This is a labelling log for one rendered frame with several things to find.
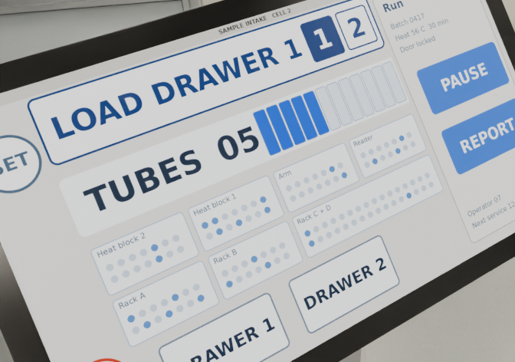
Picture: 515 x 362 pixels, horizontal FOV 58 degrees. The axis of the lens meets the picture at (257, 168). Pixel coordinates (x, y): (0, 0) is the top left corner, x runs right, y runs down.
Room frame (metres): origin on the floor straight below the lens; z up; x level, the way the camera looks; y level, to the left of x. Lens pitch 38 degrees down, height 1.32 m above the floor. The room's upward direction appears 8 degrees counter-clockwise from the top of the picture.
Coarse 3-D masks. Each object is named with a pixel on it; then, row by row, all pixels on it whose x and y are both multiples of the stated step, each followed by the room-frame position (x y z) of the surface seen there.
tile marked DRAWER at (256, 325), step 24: (240, 312) 0.21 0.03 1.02; (264, 312) 0.21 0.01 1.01; (192, 336) 0.20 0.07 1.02; (216, 336) 0.20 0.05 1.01; (240, 336) 0.20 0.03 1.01; (264, 336) 0.20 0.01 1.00; (288, 336) 0.20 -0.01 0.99; (168, 360) 0.18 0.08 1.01; (192, 360) 0.19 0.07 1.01; (216, 360) 0.19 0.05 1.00; (240, 360) 0.19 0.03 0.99; (264, 360) 0.19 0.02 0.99
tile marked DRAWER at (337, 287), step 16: (368, 240) 0.26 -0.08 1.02; (336, 256) 0.25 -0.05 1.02; (352, 256) 0.25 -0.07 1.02; (368, 256) 0.25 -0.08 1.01; (384, 256) 0.26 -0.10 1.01; (304, 272) 0.24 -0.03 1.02; (320, 272) 0.24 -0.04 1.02; (336, 272) 0.24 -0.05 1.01; (352, 272) 0.24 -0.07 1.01; (368, 272) 0.24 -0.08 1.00; (384, 272) 0.25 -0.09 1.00; (304, 288) 0.23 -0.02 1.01; (320, 288) 0.23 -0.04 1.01; (336, 288) 0.23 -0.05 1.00; (352, 288) 0.23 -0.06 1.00; (368, 288) 0.24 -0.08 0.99; (384, 288) 0.24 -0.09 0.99; (304, 304) 0.22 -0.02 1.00; (320, 304) 0.22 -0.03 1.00; (336, 304) 0.22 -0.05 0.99; (352, 304) 0.22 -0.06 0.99; (304, 320) 0.21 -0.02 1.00; (320, 320) 0.21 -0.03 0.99; (336, 320) 0.21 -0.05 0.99
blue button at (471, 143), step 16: (496, 112) 0.36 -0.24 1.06; (512, 112) 0.37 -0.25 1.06; (448, 128) 0.34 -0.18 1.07; (464, 128) 0.35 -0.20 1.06; (480, 128) 0.35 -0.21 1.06; (496, 128) 0.35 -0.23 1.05; (512, 128) 0.36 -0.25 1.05; (448, 144) 0.33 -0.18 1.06; (464, 144) 0.34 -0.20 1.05; (480, 144) 0.34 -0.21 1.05; (496, 144) 0.34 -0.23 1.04; (512, 144) 0.34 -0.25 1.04; (464, 160) 0.33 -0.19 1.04; (480, 160) 0.33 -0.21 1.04
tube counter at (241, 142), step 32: (384, 64) 0.37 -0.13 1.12; (288, 96) 0.34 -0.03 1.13; (320, 96) 0.34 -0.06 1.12; (352, 96) 0.35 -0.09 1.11; (384, 96) 0.35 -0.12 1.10; (224, 128) 0.31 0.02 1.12; (256, 128) 0.32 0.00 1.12; (288, 128) 0.32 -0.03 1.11; (320, 128) 0.32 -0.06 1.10; (224, 160) 0.29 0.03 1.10; (256, 160) 0.30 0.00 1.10
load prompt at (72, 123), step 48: (192, 48) 0.35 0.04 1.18; (240, 48) 0.36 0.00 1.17; (288, 48) 0.37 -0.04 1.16; (336, 48) 0.38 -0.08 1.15; (48, 96) 0.31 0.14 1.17; (96, 96) 0.31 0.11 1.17; (144, 96) 0.32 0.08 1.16; (192, 96) 0.33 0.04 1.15; (240, 96) 0.33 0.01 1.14; (48, 144) 0.28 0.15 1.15; (96, 144) 0.29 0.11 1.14
